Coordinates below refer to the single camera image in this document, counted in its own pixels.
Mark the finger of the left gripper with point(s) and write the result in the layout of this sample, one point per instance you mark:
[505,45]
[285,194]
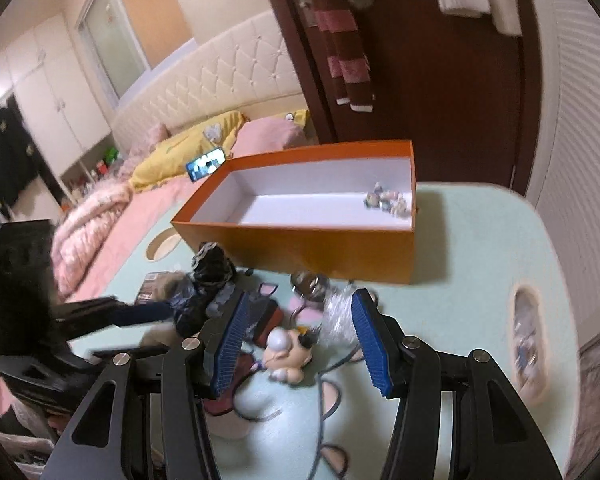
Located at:
[136,314]

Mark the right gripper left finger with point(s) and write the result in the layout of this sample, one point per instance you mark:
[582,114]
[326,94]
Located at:
[108,436]

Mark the black lace-trimmed cloth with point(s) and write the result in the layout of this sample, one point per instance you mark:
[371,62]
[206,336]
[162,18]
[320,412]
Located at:
[211,271]

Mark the cartoon mouse figurine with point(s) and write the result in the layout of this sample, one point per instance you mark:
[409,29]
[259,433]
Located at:
[288,351]

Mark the clear plastic wrapper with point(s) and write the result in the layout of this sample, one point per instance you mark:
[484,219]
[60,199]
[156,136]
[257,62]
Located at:
[337,329]

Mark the pink duvet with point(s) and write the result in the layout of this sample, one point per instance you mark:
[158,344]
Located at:
[144,210]

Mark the pink floral blanket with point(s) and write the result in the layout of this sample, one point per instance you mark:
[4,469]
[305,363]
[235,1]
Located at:
[78,239]

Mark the metal keyring ornament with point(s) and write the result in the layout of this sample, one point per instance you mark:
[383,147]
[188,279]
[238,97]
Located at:
[310,287]

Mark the yellow pillow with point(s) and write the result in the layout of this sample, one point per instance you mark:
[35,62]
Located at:
[232,132]

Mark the smartphone on bed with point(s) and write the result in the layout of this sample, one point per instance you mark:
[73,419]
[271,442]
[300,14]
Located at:
[205,164]

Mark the orange cardboard box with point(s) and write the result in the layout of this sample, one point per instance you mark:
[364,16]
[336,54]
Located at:
[302,209]

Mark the small figurine cluster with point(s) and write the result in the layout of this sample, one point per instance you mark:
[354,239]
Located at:
[396,203]

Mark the white wardrobe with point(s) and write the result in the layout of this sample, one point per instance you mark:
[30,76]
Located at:
[41,70]

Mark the cream tufted headboard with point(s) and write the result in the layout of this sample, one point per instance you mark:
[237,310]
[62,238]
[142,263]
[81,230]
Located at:
[246,65]

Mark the white louvred closet door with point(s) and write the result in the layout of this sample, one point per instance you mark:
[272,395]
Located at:
[565,182]

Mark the dark brown wooden door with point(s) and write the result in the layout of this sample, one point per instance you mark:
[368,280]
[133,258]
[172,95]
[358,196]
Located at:
[467,97]

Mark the window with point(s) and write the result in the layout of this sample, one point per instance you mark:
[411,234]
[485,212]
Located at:
[132,42]

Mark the maroon pink striped scarf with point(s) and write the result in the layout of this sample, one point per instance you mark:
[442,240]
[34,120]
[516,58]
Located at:
[345,56]

